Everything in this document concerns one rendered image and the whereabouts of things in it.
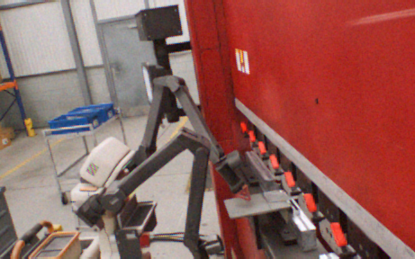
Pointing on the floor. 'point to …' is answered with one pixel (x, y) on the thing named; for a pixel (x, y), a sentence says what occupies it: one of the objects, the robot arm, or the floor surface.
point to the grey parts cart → (81, 156)
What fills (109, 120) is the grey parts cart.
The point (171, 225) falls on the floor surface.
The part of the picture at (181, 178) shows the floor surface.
